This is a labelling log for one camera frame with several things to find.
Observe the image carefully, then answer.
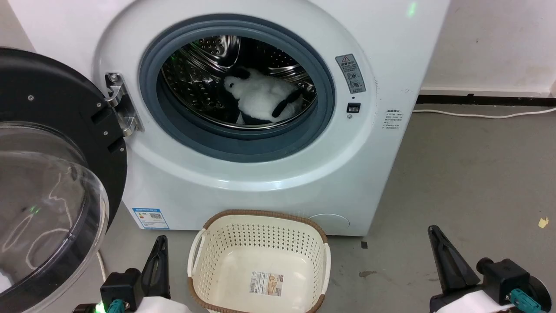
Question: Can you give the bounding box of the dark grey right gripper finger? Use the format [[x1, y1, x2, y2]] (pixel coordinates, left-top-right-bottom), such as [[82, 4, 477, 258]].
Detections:
[[428, 225, 482, 294]]

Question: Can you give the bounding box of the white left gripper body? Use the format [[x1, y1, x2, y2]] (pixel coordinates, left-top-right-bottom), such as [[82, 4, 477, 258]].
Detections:
[[130, 297, 192, 313]]

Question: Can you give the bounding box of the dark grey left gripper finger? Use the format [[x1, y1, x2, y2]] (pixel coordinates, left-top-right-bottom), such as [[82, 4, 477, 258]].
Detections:
[[141, 236, 171, 300]]

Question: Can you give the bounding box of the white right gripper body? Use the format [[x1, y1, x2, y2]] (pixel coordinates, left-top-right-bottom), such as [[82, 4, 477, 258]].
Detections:
[[430, 290, 516, 313]]

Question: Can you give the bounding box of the cream plastic laundry basket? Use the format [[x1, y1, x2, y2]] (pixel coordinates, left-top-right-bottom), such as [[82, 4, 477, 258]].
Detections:
[[187, 210, 331, 313]]

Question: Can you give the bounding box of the white front-load washing machine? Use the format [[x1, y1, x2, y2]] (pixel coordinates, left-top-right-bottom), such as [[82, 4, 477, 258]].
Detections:
[[9, 0, 451, 237]]

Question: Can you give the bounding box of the white and black plush toy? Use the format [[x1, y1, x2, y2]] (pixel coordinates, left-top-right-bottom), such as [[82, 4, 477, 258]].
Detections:
[[223, 67, 304, 123]]

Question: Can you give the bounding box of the blue and white energy label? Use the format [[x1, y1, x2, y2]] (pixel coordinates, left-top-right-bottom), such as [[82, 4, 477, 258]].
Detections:
[[132, 207, 169, 230]]

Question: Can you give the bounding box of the paper product label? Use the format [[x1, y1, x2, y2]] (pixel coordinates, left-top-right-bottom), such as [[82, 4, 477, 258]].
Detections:
[[249, 271, 284, 297]]

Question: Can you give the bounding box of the round white filter cover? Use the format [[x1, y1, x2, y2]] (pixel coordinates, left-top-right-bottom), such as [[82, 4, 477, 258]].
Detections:
[[308, 213, 350, 236]]

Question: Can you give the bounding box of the grey rubber door gasket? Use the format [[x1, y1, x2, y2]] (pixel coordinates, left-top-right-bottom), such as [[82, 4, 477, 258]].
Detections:
[[139, 14, 336, 163]]

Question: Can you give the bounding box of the small printed text sticker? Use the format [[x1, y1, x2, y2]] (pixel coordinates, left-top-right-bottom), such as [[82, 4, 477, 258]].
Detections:
[[383, 110, 405, 131]]

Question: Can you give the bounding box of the metal door hinge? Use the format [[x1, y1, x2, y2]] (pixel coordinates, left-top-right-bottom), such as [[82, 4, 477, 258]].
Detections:
[[105, 73, 144, 137]]

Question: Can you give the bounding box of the steel perforated washer drum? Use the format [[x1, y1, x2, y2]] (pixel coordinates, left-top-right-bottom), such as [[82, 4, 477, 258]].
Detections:
[[162, 35, 318, 130]]

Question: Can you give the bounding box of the open washer door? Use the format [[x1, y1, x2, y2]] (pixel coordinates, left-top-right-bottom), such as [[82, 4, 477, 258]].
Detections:
[[0, 47, 128, 313]]

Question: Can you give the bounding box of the grey warning sticker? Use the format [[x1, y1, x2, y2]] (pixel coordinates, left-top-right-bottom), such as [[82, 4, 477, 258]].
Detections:
[[335, 54, 366, 94]]

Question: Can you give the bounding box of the teal right cable connector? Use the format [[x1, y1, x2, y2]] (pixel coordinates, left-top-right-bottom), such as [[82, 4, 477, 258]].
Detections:
[[510, 288, 542, 313]]

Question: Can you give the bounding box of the thin white cable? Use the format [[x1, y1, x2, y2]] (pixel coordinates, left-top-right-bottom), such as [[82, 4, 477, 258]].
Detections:
[[96, 249, 107, 282]]

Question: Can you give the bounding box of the white power cable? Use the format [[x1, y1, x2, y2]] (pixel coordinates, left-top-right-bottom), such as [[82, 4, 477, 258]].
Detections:
[[412, 107, 556, 119]]

